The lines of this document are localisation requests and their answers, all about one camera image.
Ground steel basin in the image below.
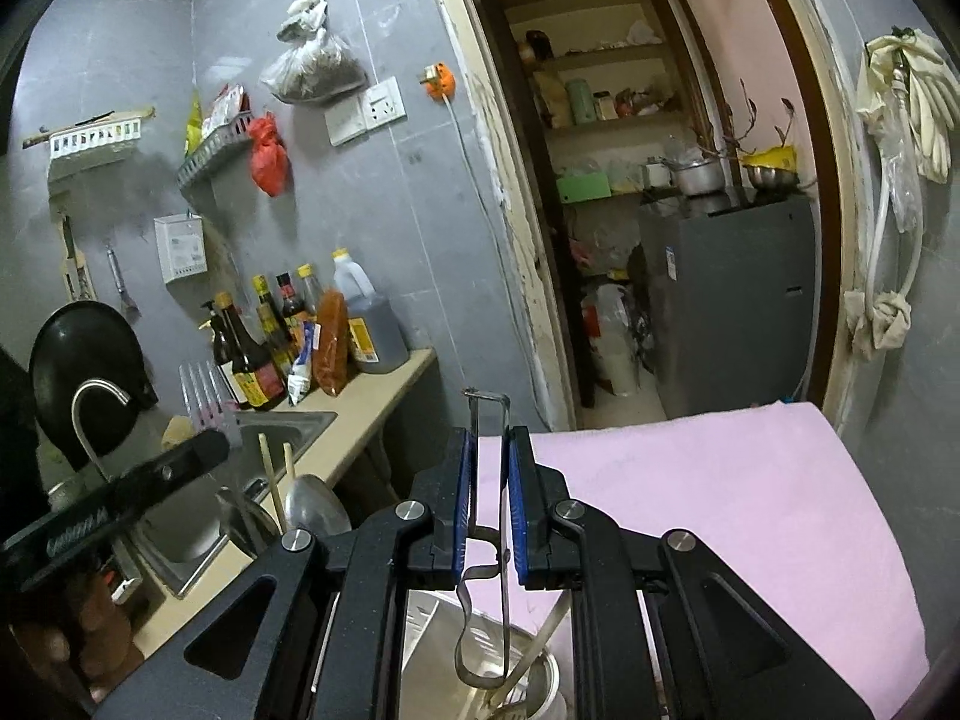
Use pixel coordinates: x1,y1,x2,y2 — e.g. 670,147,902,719
742,165,800,193

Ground pink floral cloth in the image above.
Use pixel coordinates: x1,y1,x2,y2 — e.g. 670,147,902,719
461,401,931,720

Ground metal tongs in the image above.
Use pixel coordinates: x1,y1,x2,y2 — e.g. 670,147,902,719
454,388,515,691

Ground white plastic bag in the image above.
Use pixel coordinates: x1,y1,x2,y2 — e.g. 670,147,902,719
592,285,643,398

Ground black wok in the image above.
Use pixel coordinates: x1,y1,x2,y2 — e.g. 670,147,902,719
28,301,158,470

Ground bag of dried goods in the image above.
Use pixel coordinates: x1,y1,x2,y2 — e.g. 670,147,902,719
259,0,368,104

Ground small bottle yellow cap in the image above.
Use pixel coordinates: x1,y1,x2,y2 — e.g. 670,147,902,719
296,264,325,316

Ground white wall rack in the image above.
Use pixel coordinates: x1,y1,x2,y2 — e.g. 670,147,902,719
22,106,157,162

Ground hanging kitchen knife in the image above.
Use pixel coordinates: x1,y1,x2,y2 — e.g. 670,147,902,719
58,214,98,301

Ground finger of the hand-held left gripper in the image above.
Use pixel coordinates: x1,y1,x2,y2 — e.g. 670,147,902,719
0,345,40,537
112,427,230,503

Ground sauce bottle yellow cap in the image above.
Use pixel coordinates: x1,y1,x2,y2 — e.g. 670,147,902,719
251,275,295,368

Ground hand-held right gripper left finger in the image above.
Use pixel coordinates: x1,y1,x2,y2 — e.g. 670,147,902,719
94,426,481,720

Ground orange snack packet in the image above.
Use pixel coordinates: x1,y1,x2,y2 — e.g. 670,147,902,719
313,289,353,397

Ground grey fridge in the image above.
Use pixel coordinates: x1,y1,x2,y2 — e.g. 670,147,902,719
637,191,818,412

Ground grey wall basket shelf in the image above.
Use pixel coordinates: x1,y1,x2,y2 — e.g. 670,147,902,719
178,111,256,188

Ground white wall box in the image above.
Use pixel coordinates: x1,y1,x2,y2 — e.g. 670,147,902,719
154,214,207,284

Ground red plastic bag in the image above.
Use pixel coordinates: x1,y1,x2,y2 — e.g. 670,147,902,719
247,112,292,197

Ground white seasoning packet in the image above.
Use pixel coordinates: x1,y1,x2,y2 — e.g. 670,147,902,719
285,319,320,402

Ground sauce bottle red cap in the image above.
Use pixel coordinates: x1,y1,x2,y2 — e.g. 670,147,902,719
275,272,308,320

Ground curved metal faucet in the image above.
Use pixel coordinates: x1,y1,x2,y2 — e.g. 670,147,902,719
71,380,134,481

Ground metal pot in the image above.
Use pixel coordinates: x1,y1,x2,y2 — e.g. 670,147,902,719
667,154,728,197

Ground large oil jug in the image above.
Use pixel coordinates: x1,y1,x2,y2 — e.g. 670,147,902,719
330,247,410,374

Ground metal bowl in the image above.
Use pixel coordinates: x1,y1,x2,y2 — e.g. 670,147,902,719
217,487,282,556

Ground beige door frame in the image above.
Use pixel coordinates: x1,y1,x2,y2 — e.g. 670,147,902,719
416,0,578,436

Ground white hose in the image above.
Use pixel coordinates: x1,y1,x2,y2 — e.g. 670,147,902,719
862,127,923,316

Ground metal spoon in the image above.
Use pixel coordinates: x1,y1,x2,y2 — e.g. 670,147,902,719
283,472,353,537

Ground green box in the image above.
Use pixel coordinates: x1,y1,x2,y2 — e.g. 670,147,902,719
556,171,612,203

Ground knotted beige rag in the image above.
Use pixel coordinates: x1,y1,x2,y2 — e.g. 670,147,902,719
844,289,912,357

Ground white utensil holder cup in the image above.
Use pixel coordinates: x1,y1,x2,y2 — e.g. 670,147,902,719
401,589,567,720

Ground red white snack packet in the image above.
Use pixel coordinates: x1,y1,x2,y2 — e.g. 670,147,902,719
201,84,248,132

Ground dark sauce bottle red label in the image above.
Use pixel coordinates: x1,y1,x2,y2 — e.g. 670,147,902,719
217,292,287,412

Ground beige kitchen counter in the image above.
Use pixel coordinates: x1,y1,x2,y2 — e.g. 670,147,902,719
127,347,440,661

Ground beige rubber gloves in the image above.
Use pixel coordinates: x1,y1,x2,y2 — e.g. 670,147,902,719
855,28,960,185

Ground person's left hand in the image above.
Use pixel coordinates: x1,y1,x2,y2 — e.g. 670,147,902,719
11,570,140,698

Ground hanging metal peeler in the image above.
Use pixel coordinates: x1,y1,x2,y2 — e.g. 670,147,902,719
105,240,143,323

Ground white wall socket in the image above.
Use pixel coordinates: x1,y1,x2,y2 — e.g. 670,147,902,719
325,76,407,147

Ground steel sink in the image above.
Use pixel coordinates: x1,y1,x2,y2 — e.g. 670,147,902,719
97,409,338,601

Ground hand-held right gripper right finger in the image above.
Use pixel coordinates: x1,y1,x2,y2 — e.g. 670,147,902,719
504,426,875,720

